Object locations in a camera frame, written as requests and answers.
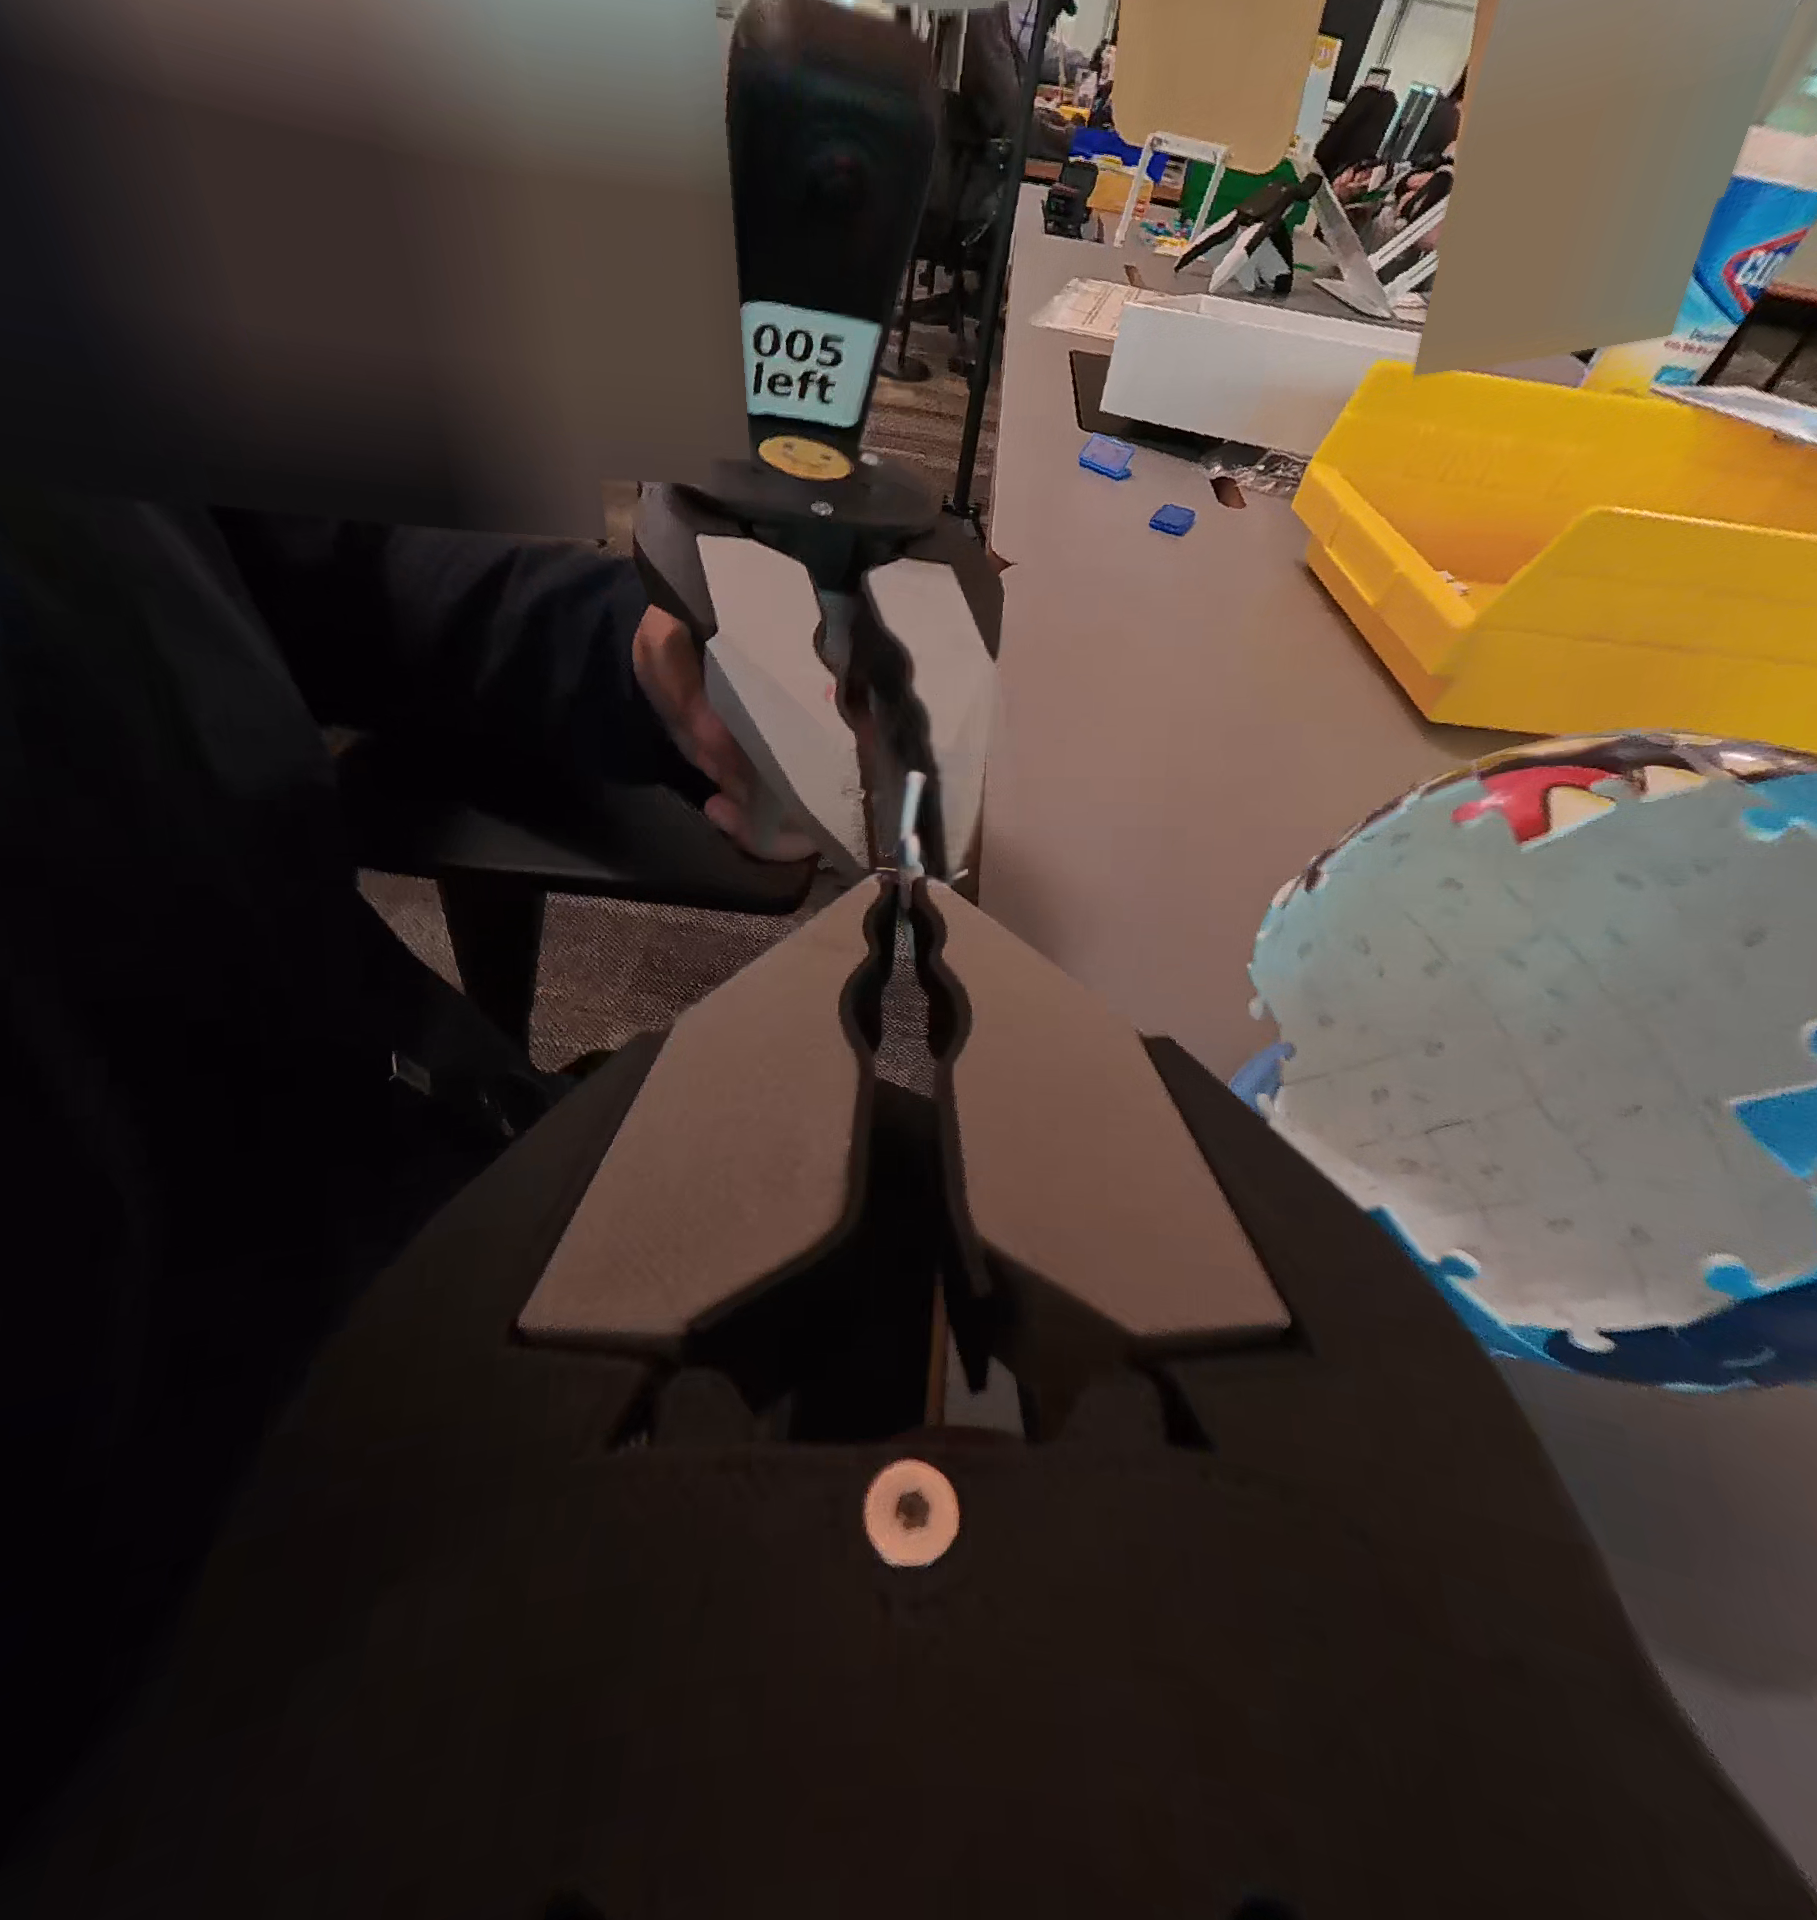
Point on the blue white wipes container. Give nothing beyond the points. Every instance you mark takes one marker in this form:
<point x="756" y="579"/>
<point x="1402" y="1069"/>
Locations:
<point x="1757" y="256"/>

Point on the white paper sheet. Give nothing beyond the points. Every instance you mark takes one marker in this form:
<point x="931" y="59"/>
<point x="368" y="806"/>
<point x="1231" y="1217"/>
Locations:
<point x="1090" y="306"/>

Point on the clear plastic wrapper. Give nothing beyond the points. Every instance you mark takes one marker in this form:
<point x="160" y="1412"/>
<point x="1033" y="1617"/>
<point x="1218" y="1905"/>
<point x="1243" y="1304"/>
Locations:
<point x="1253" y="479"/>

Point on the small black camera device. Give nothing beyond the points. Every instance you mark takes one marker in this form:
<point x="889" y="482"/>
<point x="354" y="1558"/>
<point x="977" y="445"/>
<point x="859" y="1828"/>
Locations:
<point x="1070" y="196"/>

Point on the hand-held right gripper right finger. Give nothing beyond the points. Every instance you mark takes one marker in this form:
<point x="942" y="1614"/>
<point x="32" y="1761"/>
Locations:
<point x="1134" y="1199"/>

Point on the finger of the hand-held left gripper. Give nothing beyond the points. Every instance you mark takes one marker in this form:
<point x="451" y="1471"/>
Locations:
<point x="776" y="692"/>
<point x="946" y="705"/>

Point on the person's left hand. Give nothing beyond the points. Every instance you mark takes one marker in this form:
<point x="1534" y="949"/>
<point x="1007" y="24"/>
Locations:
<point x="685" y="705"/>

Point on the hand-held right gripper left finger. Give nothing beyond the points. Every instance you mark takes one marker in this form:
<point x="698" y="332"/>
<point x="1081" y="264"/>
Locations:
<point x="699" y="1170"/>

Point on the white box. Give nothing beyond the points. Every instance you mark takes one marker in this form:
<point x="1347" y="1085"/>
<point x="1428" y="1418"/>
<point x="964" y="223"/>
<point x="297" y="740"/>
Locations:
<point x="1240" y="375"/>

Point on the white puzzle piece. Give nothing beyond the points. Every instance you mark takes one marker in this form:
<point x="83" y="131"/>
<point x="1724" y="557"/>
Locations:
<point x="912" y="818"/>

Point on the black office chair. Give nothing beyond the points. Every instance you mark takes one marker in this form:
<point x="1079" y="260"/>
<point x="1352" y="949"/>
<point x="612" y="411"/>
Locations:
<point x="594" y="862"/>

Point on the black white device on stand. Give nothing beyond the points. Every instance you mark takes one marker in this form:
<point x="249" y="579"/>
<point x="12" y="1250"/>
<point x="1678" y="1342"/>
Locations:
<point x="1248" y="223"/>

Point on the person's left forearm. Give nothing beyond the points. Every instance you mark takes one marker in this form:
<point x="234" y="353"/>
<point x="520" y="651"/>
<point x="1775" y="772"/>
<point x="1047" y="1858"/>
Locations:
<point x="473" y="675"/>

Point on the blue white puzzle ball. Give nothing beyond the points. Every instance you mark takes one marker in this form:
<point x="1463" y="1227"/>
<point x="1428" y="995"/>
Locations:
<point x="1526" y="1050"/>

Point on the white triangular stand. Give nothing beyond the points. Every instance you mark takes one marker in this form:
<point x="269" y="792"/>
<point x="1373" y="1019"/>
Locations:
<point x="1367" y="271"/>

